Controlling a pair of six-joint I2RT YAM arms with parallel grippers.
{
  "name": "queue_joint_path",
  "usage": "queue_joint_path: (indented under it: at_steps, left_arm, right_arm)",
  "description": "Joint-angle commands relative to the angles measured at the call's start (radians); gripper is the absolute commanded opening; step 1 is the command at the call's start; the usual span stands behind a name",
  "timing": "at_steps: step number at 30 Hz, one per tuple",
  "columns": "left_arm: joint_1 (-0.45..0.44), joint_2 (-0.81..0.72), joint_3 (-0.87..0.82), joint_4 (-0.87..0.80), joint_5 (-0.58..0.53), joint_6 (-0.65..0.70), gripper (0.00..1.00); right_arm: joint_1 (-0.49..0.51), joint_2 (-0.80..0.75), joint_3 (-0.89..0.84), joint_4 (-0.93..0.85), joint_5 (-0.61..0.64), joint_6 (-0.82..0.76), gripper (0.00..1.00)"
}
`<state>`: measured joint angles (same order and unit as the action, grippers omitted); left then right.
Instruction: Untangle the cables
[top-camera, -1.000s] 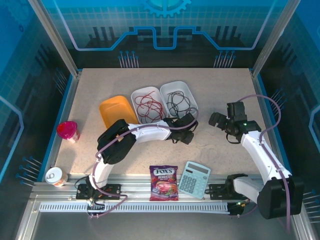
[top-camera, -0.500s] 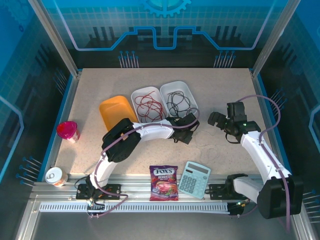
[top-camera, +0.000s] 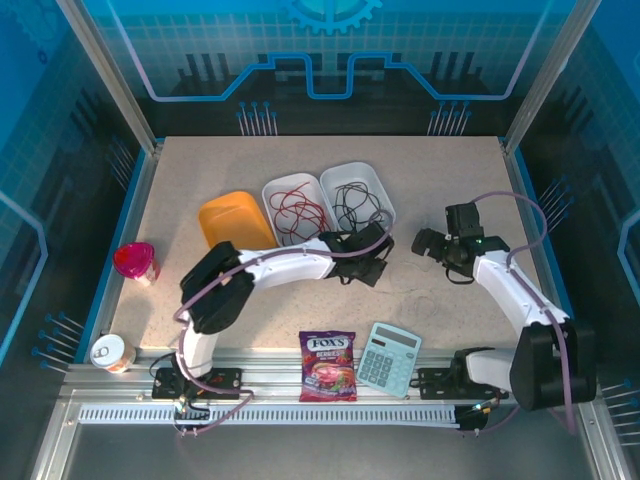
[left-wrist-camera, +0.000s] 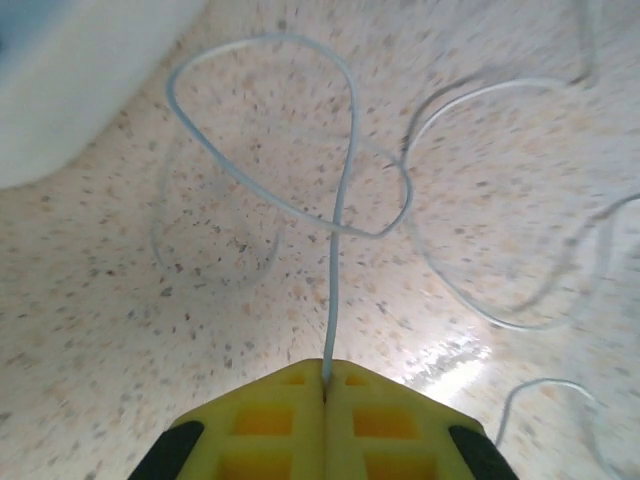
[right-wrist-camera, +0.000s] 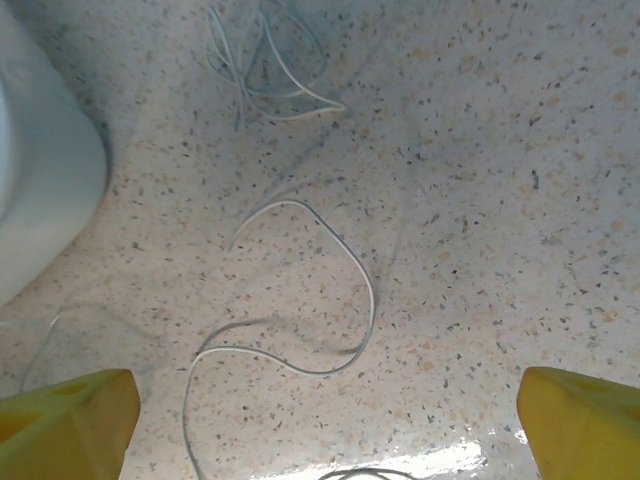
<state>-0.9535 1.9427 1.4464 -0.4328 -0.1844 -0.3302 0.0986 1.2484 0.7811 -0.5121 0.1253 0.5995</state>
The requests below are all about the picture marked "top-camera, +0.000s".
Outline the purple Fox's candy bag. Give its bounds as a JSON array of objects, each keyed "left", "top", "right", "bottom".
[{"left": 298, "top": 329, "right": 359, "bottom": 403}]

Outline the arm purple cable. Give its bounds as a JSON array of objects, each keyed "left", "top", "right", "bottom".
[
  {"left": 172, "top": 208, "right": 396, "bottom": 440},
  {"left": 462, "top": 191, "right": 579, "bottom": 437}
]

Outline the light blue calculator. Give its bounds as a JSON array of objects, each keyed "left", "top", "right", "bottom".
[{"left": 357, "top": 322, "right": 424, "bottom": 400}]

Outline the thin black cable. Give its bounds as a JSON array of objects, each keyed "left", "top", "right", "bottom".
[{"left": 333, "top": 182, "right": 396, "bottom": 234}]

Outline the aluminium frame post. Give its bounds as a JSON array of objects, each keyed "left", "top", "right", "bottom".
[
  {"left": 501, "top": 0, "right": 594, "bottom": 156},
  {"left": 54, "top": 0, "right": 165, "bottom": 154}
]

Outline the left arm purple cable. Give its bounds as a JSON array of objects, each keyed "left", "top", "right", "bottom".
[{"left": 172, "top": 208, "right": 396, "bottom": 440}]

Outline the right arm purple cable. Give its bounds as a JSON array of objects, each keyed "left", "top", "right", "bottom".
[{"left": 462, "top": 191, "right": 579, "bottom": 437}]

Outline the black cable outlet bracket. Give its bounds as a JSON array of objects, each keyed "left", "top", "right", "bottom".
[
  {"left": 455, "top": 404, "right": 494, "bottom": 435},
  {"left": 172, "top": 399, "right": 212, "bottom": 437}
]

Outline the white slotted cable duct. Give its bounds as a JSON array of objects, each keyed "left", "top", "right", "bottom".
[{"left": 78, "top": 403, "right": 460, "bottom": 426}]

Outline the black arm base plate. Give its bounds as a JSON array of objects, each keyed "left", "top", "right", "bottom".
[
  {"left": 151, "top": 367, "right": 245, "bottom": 401},
  {"left": 417, "top": 367, "right": 471, "bottom": 401}
]

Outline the tin can with pull tab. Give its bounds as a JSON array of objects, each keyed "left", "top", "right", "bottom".
[{"left": 89, "top": 333, "right": 137, "bottom": 375}]

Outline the pink lidded plastic cup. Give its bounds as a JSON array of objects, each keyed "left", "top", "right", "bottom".
[{"left": 112, "top": 242, "right": 161, "bottom": 287}]

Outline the white plastic tray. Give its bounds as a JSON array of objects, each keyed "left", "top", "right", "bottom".
[
  {"left": 261, "top": 172, "right": 337, "bottom": 249},
  {"left": 319, "top": 160, "right": 397, "bottom": 236}
]

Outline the thin red cable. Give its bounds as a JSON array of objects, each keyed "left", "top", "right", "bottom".
[{"left": 269, "top": 182, "right": 331, "bottom": 241}]

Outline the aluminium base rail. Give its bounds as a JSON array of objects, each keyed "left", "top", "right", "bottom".
[{"left": 59, "top": 347, "right": 601, "bottom": 407}]

